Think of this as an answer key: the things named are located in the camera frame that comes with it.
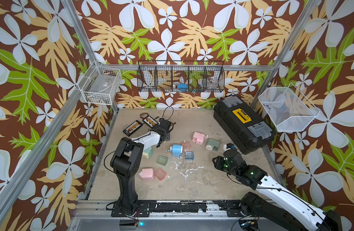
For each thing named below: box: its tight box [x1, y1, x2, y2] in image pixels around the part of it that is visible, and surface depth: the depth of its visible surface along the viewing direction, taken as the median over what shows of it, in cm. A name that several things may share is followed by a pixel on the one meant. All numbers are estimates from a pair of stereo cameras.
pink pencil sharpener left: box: [138, 167, 155, 182], surface depth 82 cm
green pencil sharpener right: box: [205, 138, 221, 152], surface depth 95 cm
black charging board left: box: [122, 119, 144, 137], surface depth 109 cm
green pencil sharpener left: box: [142, 146, 153, 159], surface depth 90 cm
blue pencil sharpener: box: [167, 144, 183, 157], surface depth 90 cm
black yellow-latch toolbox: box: [213, 95, 276, 155], surface depth 93 cm
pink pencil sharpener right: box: [192, 131, 209, 146], surface depth 100 cm
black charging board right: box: [142, 115, 159, 129], surface depth 113 cm
